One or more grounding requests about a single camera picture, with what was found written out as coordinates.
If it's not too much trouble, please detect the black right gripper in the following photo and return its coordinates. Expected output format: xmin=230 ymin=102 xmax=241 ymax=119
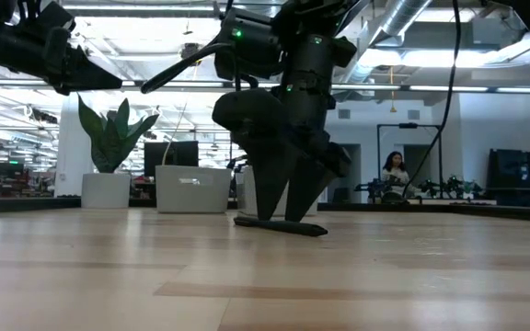
xmin=232 ymin=82 xmax=353 ymax=225

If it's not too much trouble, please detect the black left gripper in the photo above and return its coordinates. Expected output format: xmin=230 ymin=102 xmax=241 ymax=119
xmin=39 ymin=1 xmax=124 ymax=97

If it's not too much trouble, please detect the black pen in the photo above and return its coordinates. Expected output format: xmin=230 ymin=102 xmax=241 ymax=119
xmin=232 ymin=214 xmax=329 ymax=239

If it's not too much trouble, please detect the person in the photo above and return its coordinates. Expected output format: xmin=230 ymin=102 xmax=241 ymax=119
xmin=379 ymin=150 xmax=416 ymax=204

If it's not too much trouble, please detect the potted snake plant white pot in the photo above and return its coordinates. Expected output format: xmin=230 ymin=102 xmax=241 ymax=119
xmin=75 ymin=93 xmax=161 ymax=211

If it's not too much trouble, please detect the black background monitor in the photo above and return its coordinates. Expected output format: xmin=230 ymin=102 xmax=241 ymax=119
xmin=143 ymin=140 xmax=201 ymax=178

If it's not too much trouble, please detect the black cabinet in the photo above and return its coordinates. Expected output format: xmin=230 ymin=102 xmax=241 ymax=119
xmin=485 ymin=146 xmax=530 ymax=209

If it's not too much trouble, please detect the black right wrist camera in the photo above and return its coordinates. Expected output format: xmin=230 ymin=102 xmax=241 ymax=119
xmin=212 ymin=88 xmax=290 ymax=144

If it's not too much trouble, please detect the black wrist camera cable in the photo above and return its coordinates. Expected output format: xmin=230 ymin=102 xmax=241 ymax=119
xmin=140 ymin=41 xmax=232 ymax=96

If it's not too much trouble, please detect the black frame stand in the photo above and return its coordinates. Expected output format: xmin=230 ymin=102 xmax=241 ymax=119
xmin=375 ymin=121 xmax=444 ymax=200

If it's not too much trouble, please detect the black aluminium table frame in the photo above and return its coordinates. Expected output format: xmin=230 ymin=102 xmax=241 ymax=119
xmin=0 ymin=195 xmax=530 ymax=225

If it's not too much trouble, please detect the black power cable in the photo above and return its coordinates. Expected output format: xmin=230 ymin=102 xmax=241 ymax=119
xmin=401 ymin=0 xmax=460 ymax=199

